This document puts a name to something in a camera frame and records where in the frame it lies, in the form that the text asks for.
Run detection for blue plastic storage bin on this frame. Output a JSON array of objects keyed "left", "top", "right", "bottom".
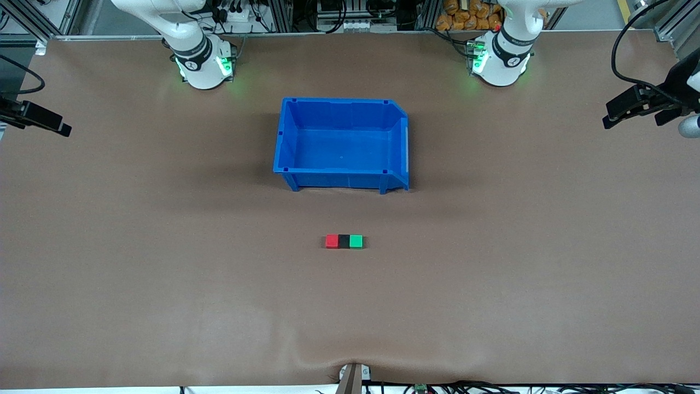
[{"left": 273, "top": 97, "right": 410, "bottom": 194}]

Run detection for white power strip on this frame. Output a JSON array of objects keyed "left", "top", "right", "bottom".
[{"left": 218, "top": 4, "right": 258, "bottom": 26}]

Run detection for metal table clamp bracket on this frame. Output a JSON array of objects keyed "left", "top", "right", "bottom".
[{"left": 338, "top": 363, "right": 372, "bottom": 394}]

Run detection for orange snack packs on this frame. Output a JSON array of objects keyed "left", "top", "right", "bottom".
[{"left": 436, "top": 0, "right": 504, "bottom": 31}]

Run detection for aluminium frame post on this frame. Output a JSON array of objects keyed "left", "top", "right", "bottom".
[{"left": 266, "top": 0, "right": 293, "bottom": 32}]

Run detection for aluminium frame rail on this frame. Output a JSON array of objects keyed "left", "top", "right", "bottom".
[{"left": 654, "top": 0, "right": 700, "bottom": 61}]

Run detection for white terminal block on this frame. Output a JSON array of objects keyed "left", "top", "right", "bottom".
[{"left": 335, "top": 20, "right": 398, "bottom": 32}]

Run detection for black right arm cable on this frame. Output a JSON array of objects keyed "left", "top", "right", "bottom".
[{"left": 0, "top": 54, "right": 46, "bottom": 95}]

